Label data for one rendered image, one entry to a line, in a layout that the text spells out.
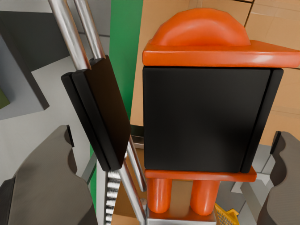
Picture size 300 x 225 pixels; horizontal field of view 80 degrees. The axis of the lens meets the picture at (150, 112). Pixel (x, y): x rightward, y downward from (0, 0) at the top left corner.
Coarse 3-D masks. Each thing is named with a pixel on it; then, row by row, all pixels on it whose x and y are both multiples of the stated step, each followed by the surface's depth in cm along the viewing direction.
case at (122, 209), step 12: (132, 168) 82; (144, 168) 83; (180, 180) 82; (192, 180) 83; (120, 192) 70; (144, 192) 72; (120, 204) 66; (120, 216) 62; (132, 216) 63; (216, 216) 70
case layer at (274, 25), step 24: (144, 0) 67; (168, 0) 67; (192, 0) 66; (216, 0) 66; (240, 0) 67; (264, 0) 65; (288, 0) 65; (144, 24) 71; (264, 24) 69; (288, 24) 68; (288, 72) 76; (288, 96) 81; (288, 120) 87; (264, 144) 94
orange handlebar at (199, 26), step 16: (176, 16) 9; (192, 16) 9; (208, 16) 9; (224, 16) 9; (160, 32) 10; (176, 32) 9; (192, 32) 9; (208, 32) 9; (224, 32) 9; (240, 32) 9; (160, 192) 15; (192, 192) 16; (208, 192) 15; (160, 208) 16; (192, 208) 16; (208, 208) 16
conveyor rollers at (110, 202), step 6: (126, 150) 103; (126, 156) 102; (108, 174) 110; (114, 174) 110; (108, 180) 116; (114, 180) 116; (108, 186) 114; (114, 186) 114; (108, 192) 119; (114, 192) 119; (108, 198) 124; (114, 198) 125; (108, 204) 123; (114, 204) 123; (108, 210) 127; (108, 216) 132; (108, 222) 136
